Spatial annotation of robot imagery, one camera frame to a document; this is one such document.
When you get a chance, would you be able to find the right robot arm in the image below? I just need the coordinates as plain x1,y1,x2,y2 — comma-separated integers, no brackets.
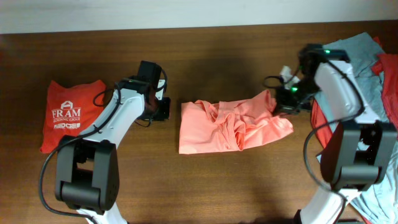
273,44,397,223

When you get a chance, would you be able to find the folded red printed t-shirt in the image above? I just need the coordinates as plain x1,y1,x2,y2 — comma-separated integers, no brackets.
40,80,106,154

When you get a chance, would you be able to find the pink printed t-shirt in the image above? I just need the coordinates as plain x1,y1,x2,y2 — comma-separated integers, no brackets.
178,90,294,154

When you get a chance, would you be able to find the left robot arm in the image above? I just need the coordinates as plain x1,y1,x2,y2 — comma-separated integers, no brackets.
55,61,170,223

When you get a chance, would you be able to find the red garment under grey shirt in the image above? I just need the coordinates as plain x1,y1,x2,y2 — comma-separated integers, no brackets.
310,36,398,150

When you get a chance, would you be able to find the grey t-shirt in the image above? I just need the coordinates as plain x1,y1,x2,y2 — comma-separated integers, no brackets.
324,32,397,223

